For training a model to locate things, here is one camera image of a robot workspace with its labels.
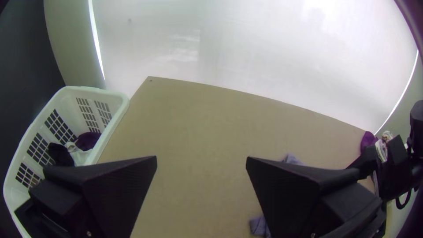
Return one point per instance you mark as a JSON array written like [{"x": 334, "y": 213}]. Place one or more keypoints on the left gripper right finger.
[{"x": 297, "y": 198}]

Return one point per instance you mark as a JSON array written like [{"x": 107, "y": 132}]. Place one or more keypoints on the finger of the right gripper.
[
  {"x": 398, "y": 150},
  {"x": 368, "y": 163}
]

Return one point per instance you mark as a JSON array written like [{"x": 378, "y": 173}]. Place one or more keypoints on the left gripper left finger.
[{"x": 109, "y": 191}]

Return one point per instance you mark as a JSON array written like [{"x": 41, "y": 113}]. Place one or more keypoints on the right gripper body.
[{"x": 396, "y": 178}]

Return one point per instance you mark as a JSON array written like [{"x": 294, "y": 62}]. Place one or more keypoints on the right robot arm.
[{"x": 417, "y": 119}]

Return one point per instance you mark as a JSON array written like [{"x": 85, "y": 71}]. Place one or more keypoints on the blue t-shirt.
[{"x": 259, "y": 226}]

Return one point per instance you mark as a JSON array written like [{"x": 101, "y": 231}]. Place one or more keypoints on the pile of folded clothes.
[{"x": 367, "y": 140}]

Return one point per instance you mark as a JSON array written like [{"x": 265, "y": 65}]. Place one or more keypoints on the heap of clothes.
[{"x": 86, "y": 140}]

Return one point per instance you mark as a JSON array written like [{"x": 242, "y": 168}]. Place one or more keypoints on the white laundry basket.
[{"x": 66, "y": 99}]

